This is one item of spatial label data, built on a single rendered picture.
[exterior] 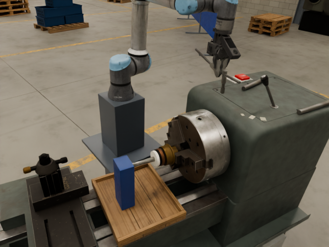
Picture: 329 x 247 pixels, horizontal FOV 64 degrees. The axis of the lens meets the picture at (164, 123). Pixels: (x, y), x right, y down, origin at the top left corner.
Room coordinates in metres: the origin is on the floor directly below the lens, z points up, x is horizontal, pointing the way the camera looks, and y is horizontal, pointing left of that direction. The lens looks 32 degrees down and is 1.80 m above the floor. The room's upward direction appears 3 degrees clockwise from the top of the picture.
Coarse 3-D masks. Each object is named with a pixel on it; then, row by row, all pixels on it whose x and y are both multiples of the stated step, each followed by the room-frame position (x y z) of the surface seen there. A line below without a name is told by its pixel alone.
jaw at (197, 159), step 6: (186, 150) 0.89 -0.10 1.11; (180, 156) 0.85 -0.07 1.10; (186, 156) 0.85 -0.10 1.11; (192, 156) 0.85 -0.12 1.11; (198, 156) 0.85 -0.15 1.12; (180, 162) 0.85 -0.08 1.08; (186, 162) 0.83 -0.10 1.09; (192, 162) 0.82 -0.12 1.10; (198, 162) 0.81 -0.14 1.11; (204, 162) 0.82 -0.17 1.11; (210, 162) 0.82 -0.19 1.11; (198, 168) 0.81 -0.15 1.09; (210, 168) 0.82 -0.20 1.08
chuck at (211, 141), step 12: (180, 120) 0.99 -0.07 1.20; (192, 120) 0.93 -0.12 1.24; (204, 120) 0.94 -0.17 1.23; (192, 132) 0.90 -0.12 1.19; (204, 132) 0.88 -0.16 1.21; (216, 132) 0.90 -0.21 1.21; (180, 144) 0.98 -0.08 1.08; (192, 144) 0.89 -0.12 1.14; (204, 144) 0.84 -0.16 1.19; (216, 144) 0.86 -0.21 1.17; (204, 156) 0.82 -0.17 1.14; (216, 156) 0.83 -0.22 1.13; (180, 168) 0.95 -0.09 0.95; (192, 168) 0.88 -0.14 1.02; (204, 168) 0.81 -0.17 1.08; (216, 168) 0.83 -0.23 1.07; (192, 180) 0.87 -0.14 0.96; (204, 180) 0.83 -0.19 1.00
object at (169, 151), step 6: (168, 144) 0.90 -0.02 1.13; (156, 150) 0.87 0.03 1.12; (162, 150) 0.87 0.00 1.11; (168, 150) 0.87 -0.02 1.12; (174, 150) 0.89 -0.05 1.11; (162, 156) 0.84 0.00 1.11; (168, 156) 0.85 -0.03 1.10; (174, 156) 0.86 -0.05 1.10; (162, 162) 0.83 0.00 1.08; (168, 162) 0.85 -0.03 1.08; (174, 162) 0.86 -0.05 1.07
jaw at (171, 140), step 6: (174, 120) 0.99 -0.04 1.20; (174, 126) 0.97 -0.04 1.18; (180, 126) 0.98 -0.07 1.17; (168, 132) 0.95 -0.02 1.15; (174, 132) 0.95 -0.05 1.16; (180, 132) 0.96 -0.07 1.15; (168, 138) 0.95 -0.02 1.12; (174, 138) 0.93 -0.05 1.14; (180, 138) 0.94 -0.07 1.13; (174, 144) 0.92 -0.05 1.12
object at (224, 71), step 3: (225, 69) 1.14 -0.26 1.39; (222, 72) 1.13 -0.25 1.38; (225, 72) 1.12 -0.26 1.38; (222, 75) 1.13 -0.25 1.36; (222, 78) 1.12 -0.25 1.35; (225, 78) 1.12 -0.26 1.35; (222, 81) 1.12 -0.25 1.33; (225, 81) 1.12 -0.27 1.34; (222, 84) 1.13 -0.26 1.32; (222, 87) 1.13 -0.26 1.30; (222, 90) 1.12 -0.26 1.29; (222, 93) 1.12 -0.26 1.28
